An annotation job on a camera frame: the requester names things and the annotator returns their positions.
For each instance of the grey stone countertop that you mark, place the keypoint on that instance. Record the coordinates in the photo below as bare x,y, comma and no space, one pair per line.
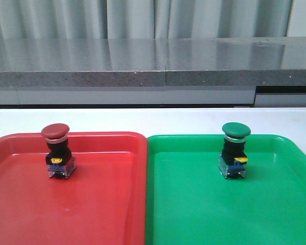
213,72

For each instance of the white pleated curtain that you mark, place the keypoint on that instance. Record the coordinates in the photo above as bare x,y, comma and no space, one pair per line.
143,19

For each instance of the red mushroom push button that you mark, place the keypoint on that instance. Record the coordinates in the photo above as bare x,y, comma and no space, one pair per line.
60,161

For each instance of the green plastic tray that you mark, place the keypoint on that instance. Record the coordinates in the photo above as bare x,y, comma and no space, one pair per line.
190,202

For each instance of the red plastic tray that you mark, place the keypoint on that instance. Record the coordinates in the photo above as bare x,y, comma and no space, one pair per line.
103,201

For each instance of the green mushroom push button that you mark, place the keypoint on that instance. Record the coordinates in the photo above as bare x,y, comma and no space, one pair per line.
233,160

